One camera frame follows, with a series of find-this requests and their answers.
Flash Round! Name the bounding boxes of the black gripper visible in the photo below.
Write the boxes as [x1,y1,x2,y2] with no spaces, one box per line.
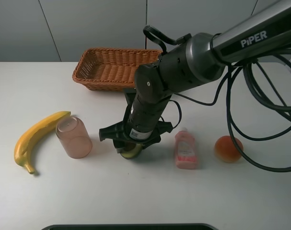
[99,117,173,154]

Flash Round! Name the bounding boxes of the halved avocado with pit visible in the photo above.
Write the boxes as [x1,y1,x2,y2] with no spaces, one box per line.
[120,144,142,160]

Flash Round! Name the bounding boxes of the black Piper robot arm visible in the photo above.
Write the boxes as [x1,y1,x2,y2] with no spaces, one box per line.
[99,0,291,150]

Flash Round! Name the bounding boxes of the brown wicker basket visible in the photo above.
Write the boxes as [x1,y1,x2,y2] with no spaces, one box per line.
[72,47,161,92]

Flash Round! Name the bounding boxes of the pink detergent bottle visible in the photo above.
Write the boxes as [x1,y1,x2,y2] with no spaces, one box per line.
[175,128,198,170]

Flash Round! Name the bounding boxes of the pink translucent plastic cup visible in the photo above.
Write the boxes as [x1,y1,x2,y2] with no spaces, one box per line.
[56,116,93,159]

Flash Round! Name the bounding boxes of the black tray edge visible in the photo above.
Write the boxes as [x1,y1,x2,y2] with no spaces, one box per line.
[43,223,217,230]

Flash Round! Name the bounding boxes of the red orange tomato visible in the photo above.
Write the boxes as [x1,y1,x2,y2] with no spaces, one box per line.
[214,136,242,163]

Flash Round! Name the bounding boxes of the yellow banana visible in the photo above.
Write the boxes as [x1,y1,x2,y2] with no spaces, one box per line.
[14,111,71,174]

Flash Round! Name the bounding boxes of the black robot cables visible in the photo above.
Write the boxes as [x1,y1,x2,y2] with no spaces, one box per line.
[142,24,291,173]

